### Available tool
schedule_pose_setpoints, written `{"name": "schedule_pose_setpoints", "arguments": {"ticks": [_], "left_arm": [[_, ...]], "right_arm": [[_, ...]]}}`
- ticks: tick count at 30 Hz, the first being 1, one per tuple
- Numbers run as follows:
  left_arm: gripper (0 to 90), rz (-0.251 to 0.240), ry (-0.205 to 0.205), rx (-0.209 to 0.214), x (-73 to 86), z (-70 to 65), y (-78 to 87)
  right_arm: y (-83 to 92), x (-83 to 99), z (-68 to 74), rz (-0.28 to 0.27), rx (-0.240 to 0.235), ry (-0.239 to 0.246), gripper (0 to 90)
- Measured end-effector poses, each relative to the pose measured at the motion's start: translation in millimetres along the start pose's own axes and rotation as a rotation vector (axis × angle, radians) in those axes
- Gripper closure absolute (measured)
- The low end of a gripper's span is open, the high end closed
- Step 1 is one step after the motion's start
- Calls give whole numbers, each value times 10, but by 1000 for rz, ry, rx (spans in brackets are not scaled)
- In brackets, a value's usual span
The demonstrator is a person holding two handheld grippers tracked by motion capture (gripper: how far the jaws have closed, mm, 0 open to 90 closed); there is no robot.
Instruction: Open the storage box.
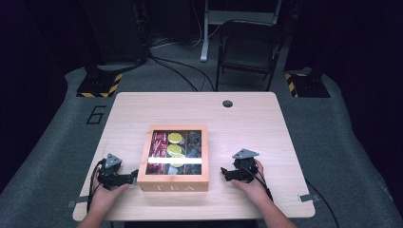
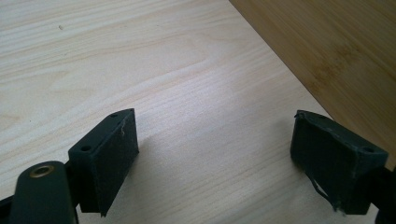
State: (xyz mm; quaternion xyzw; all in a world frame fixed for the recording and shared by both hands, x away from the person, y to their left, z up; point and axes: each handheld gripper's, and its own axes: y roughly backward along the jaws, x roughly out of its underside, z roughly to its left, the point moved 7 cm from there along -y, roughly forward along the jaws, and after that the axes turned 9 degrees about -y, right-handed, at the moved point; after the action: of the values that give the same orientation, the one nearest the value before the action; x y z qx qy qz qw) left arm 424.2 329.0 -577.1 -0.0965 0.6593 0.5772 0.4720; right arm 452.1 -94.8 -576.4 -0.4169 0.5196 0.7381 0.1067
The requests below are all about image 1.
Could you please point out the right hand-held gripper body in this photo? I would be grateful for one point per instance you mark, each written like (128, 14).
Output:
(245, 166)

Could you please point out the black stand base hazard stripes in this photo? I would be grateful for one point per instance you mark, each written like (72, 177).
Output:
(98, 85)
(309, 85)

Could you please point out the person's right hand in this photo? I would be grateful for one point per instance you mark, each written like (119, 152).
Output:
(255, 190)

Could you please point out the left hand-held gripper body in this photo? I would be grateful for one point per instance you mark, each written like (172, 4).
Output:
(112, 177)

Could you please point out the red stick packet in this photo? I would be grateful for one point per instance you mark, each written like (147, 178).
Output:
(163, 142)
(158, 144)
(153, 148)

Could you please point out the black folding chair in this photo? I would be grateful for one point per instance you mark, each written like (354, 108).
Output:
(250, 47)

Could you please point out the wooden tea box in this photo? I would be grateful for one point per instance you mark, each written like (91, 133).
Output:
(172, 183)

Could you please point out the grey metal table bracket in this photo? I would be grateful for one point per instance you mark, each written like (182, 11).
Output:
(309, 198)
(77, 201)

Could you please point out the yellow-lidded capsule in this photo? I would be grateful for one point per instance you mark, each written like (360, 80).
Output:
(178, 160)
(175, 138)
(174, 149)

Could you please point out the white metal desk frame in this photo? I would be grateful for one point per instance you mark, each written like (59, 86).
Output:
(205, 38)

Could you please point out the person's left hand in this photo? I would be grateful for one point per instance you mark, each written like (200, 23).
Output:
(106, 199)

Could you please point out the dark tea bag clear wrap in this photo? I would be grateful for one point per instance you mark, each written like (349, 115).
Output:
(194, 150)
(194, 137)
(193, 169)

